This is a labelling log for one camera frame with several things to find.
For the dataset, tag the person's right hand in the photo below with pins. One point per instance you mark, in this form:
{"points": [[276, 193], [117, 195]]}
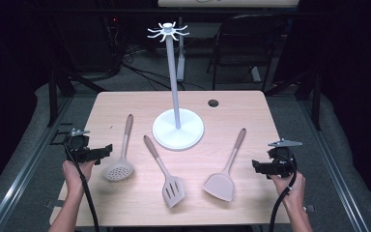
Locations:
{"points": [[294, 193]]}

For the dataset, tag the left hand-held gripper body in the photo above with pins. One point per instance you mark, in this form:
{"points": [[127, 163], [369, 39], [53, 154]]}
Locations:
{"points": [[77, 150]]}

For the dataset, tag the black frame leg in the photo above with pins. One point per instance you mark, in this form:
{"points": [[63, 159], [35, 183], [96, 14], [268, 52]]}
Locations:
{"points": [[317, 103], [52, 100]]}

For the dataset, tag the white utensil rack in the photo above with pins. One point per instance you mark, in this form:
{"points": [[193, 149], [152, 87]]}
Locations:
{"points": [[177, 132]]}

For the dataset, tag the metal table bracket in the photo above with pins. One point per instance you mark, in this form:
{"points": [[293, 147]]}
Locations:
{"points": [[53, 204], [309, 208]]}

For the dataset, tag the black folding chair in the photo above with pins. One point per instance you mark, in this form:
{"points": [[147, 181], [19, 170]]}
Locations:
{"points": [[248, 25]]}

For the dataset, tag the person's left hand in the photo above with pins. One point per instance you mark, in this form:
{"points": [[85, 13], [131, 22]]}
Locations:
{"points": [[75, 177]]}

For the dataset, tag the grey perforated skimmer spoon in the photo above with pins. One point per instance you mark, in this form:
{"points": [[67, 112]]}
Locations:
{"points": [[119, 169]]}

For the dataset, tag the grey slotted spatula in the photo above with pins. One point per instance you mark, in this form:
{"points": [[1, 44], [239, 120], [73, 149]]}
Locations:
{"points": [[174, 191]]}

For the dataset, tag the grey solid spatula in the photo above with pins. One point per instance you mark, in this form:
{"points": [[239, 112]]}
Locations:
{"points": [[220, 185]]}

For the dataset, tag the metal floor rail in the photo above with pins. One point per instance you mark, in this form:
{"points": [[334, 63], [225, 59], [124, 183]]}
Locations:
{"points": [[22, 180], [338, 180]]}

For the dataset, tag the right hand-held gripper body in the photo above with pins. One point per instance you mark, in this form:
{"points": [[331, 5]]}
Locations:
{"points": [[281, 164]]}

